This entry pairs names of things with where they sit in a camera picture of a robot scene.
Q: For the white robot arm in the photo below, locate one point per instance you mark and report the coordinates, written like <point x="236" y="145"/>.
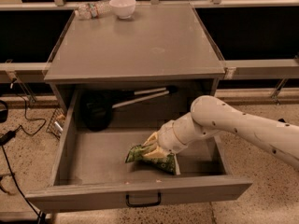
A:
<point x="209" y="115"/>

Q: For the black drawer handle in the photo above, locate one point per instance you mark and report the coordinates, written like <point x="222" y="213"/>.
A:
<point x="143" y="200"/>

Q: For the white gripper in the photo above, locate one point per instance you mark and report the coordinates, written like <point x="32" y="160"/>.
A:
<point x="167" y="136"/>

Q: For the grey drawer cabinet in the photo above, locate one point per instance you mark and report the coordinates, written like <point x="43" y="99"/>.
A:
<point x="163" y="42"/>

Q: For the black ladle with metal handle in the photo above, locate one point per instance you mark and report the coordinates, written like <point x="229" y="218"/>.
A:
<point x="97" y="106"/>

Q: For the wire basket on floor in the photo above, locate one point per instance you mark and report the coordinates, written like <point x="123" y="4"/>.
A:
<point x="56" y="123"/>

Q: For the grey open top drawer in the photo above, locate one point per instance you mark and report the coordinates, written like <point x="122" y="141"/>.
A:
<point x="90" y="171"/>

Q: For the green jalapeno chip bag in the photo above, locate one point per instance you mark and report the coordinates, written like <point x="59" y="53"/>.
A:
<point x="167" y="164"/>

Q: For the white bowl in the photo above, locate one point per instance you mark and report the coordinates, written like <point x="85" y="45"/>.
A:
<point x="123" y="9"/>

